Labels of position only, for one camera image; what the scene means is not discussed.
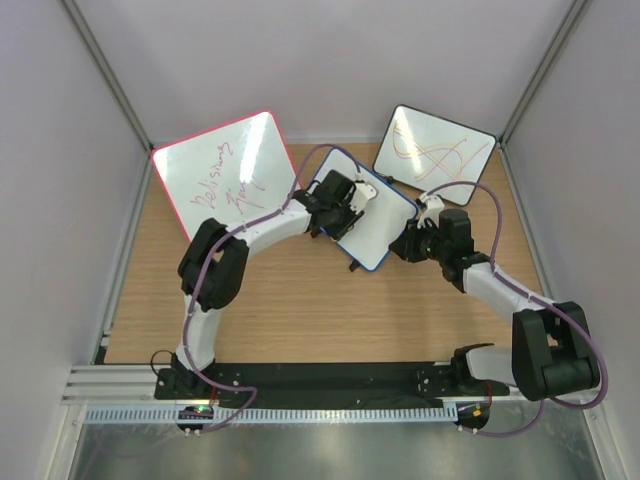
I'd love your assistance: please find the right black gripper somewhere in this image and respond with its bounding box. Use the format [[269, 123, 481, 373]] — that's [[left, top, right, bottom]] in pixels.
[[389, 218, 449, 264]]

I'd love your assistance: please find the blue framed whiteboard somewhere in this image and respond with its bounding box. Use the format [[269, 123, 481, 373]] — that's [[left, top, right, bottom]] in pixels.
[[337, 165, 418, 272]]

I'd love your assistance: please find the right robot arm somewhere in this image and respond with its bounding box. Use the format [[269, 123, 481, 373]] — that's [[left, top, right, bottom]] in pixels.
[[390, 209, 606, 401]]

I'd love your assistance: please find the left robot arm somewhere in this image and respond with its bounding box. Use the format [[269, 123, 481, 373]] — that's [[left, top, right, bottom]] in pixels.
[[171, 170, 377, 400]]

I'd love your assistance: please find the black framed whiteboard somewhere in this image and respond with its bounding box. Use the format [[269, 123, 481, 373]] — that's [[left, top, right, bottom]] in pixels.
[[373, 104, 497, 206]]

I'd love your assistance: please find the pink framed whiteboard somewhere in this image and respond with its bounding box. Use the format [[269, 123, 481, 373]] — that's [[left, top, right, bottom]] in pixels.
[[151, 111, 296, 239]]

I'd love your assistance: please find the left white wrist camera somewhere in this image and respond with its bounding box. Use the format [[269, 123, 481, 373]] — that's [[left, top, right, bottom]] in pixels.
[[349, 180, 378, 214]]

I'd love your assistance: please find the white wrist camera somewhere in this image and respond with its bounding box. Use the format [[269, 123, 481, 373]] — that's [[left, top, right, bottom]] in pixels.
[[416, 193, 445, 228], [349, 180, 378, 214]]

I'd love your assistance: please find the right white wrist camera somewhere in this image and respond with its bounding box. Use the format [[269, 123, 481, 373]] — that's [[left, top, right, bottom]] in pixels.
[[416, 193, 445, 228]]

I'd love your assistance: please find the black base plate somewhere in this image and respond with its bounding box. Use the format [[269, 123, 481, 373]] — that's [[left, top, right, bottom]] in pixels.
[[155, 359, 509, 407]]

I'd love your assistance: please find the left aluminium corner post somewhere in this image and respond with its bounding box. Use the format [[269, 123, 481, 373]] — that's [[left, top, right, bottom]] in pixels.
[[59, 0, 154, 154]]

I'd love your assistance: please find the aluminium corner post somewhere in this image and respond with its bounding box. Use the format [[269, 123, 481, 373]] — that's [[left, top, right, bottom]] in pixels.
[[499, 0, 592, 150], [59, 0, 154, 154]]

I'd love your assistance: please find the white slotted cable duct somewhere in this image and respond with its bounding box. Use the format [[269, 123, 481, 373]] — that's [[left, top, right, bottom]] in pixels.
[[85, 403, 458, 425]]

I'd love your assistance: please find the right aluminium corner post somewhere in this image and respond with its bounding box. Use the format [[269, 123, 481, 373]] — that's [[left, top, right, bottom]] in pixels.
[[499, 0, 592, 150]]

